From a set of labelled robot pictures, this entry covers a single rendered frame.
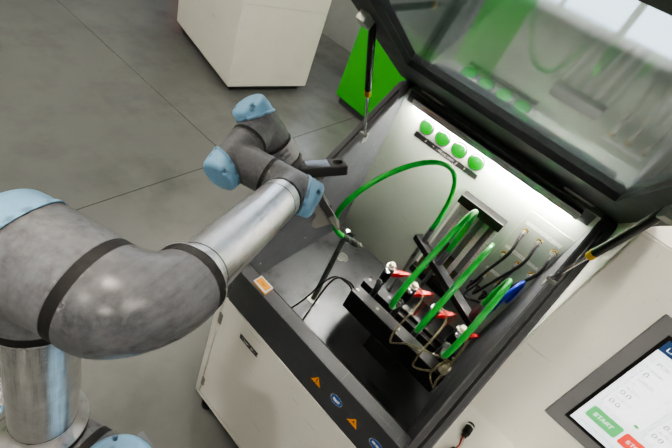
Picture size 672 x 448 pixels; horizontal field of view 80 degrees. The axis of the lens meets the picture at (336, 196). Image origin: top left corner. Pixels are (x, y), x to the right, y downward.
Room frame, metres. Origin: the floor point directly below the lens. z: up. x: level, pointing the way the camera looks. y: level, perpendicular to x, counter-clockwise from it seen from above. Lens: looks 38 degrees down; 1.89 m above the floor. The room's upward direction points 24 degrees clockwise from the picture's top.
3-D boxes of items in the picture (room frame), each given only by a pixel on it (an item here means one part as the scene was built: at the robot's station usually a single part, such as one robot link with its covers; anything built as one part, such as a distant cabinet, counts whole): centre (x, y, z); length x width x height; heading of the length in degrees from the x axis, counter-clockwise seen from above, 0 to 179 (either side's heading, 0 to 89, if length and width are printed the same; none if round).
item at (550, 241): (0.94, -0.55, 1.20); 0.13 x 0.03 x 0.31; 64
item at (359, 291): (0.76, -0.33, 0.91); 0.34 x 0.10 x 0.15; 64
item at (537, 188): (1.05, -0.34, 1.43); 0.54 x 0.03 x 0.02; 64
